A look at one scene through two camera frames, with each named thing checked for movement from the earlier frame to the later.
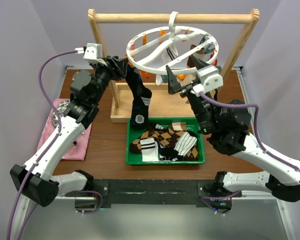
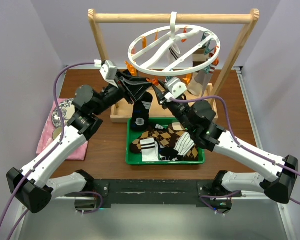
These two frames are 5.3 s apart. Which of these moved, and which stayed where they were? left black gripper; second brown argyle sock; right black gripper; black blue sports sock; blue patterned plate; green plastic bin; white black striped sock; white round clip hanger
Moved: black blue sports sock; white round clip hanger; left black gripper; right black gripper
Stayed: blue patterned plate; green plastic bin; white black striped sock; second brown argyle sock
